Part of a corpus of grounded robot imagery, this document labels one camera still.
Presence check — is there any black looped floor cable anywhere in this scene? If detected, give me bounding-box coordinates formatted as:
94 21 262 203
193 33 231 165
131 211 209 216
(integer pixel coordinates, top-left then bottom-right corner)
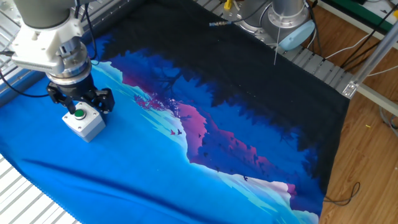
323 181 361 207

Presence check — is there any silver corner bracket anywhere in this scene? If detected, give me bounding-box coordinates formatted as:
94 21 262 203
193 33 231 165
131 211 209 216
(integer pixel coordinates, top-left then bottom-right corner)
341 80 359 100

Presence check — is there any aluminium mounting plate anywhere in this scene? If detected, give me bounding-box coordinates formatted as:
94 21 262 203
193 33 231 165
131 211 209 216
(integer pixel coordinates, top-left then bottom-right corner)
0 0 16 22

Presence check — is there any grey floor cable bundle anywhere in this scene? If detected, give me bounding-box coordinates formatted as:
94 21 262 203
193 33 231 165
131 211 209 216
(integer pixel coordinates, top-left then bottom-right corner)
378 106 398 138

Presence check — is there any green mat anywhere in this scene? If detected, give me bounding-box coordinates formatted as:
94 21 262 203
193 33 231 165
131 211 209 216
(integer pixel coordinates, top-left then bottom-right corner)
329 0 398 34

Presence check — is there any blue mountain print tablecloth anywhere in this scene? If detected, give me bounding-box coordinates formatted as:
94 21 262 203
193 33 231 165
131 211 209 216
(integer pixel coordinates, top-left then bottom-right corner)
0 0 351 224

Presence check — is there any aluminium frame crossbeam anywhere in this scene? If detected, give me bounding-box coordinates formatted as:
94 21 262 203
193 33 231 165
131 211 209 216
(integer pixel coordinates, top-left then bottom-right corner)
356 83 398 118

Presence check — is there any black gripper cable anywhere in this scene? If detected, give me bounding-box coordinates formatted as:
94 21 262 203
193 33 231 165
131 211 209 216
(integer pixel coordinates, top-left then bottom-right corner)
83 2 99 62

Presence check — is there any black camera USB cable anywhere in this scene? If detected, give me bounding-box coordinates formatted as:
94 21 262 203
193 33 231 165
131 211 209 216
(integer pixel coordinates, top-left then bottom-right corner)
0 49 50 98

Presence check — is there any silver wrist flange coupling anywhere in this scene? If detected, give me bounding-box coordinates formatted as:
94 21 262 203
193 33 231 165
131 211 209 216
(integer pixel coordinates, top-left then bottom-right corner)
46 37 93 86

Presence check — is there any white floor cable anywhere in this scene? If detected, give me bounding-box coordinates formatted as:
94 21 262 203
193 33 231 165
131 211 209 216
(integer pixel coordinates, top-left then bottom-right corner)
325 33 371 60
366 65 398 78

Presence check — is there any white zip tie tail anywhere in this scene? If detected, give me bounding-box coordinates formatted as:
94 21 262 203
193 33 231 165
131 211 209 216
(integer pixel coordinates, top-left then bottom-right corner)
272 27 282 66

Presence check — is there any aluminium frame post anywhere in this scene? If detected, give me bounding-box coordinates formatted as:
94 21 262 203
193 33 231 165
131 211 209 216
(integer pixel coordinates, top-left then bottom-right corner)
341 20 398 100

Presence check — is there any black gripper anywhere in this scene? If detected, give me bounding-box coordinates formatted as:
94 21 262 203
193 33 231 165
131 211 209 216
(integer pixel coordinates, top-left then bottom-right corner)
46 76 116 115

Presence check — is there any grey green-button switch box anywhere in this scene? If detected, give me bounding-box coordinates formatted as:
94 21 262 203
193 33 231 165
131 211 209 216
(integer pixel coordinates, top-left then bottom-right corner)
62 101 106 143

